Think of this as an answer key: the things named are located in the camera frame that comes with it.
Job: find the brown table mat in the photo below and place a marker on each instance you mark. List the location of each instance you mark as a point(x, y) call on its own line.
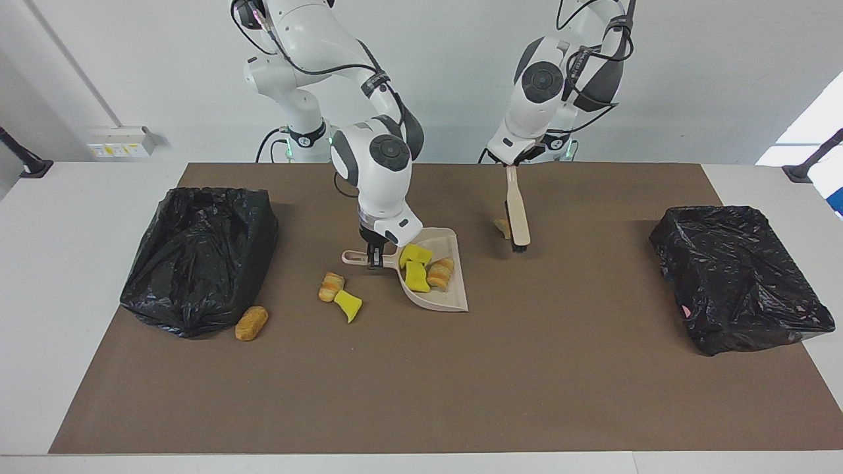
point(421, 408)

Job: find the blocky yellow sponge piece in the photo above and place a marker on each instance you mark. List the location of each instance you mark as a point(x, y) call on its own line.
point(415, 254)

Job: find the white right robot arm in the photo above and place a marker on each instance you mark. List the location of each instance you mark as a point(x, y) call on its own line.
point(382, 184)

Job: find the blue object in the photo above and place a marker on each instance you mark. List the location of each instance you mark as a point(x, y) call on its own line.
point(838, 201)

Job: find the beige stone chunk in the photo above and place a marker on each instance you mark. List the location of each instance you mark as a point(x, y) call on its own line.
point(502, 228)

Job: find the pale crusty bread piece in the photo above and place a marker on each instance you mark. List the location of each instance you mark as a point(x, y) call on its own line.
point(440, 275)

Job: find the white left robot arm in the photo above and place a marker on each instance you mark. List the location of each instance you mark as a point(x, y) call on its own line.
point(533, 112)

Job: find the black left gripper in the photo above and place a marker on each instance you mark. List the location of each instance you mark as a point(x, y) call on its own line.
point(527, 155)

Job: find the striped croissant bread piece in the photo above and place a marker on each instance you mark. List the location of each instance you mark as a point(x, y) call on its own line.
point(330, 288)

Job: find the brown bread roll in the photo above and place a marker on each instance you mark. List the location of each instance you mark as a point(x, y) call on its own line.
point(251, 323)

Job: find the black bag lined bin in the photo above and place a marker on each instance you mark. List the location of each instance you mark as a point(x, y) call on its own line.
point(197, 263)
point(731, 276)

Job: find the small yellow sponge piece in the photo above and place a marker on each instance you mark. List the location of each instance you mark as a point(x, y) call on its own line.
point(348, 304)

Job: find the white wall socket box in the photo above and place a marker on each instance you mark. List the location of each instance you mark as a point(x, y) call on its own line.
point(122, 141)

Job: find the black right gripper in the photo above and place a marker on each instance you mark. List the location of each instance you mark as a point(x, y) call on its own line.
point(375, 238)

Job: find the notched yellow sponge piece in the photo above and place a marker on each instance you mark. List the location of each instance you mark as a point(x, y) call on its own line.
point(417, 278)

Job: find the black clamp stand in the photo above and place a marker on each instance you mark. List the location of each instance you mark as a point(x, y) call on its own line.
point(33, 168)
point(800, 174)

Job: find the beige plastic dustpan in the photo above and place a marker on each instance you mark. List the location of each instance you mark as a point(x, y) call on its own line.
point(448, 299)

